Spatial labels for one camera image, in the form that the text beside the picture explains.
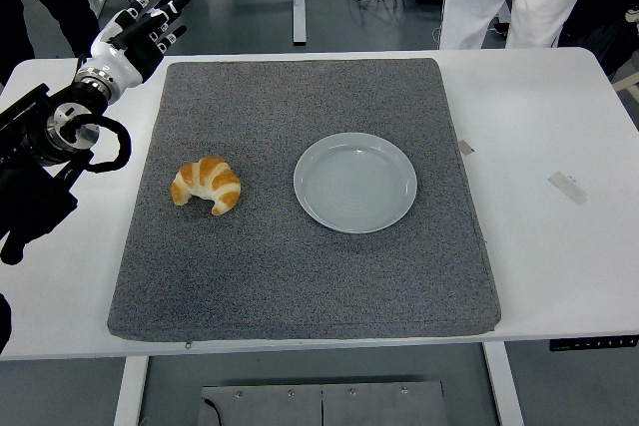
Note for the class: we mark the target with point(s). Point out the grey fabric mat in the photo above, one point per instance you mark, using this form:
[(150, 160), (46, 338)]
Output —
[(299, 271)]

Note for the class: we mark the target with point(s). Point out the dark jacket on chair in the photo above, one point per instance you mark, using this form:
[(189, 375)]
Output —
[(599, 42)]

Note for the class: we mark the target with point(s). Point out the black table control panel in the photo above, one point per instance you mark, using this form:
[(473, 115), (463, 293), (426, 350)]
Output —
[(594, 344)]

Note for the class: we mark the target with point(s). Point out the black phone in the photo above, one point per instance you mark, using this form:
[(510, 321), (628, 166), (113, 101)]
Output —
[(500, 28)]

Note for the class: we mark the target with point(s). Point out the large clear tape piece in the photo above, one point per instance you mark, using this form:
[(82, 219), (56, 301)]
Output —
[(567, 187)]

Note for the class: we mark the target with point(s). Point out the croissant bread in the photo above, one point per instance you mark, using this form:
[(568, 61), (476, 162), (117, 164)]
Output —
[(209, 181)]

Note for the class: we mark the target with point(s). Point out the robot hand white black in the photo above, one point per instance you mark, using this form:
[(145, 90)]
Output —
[(125, 67)]

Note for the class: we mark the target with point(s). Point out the pale grey round plate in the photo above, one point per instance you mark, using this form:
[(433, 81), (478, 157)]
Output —
[(354, 181)]

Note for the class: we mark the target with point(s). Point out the small grey tape piece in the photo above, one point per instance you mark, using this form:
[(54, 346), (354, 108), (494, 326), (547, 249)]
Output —
[(466, 146)]

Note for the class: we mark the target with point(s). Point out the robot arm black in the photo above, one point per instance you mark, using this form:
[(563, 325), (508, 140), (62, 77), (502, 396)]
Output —
[(30, 181)]

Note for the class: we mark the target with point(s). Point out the white table leg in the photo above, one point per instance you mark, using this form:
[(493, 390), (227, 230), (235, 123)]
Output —
[(131, 391), (504, 386)]

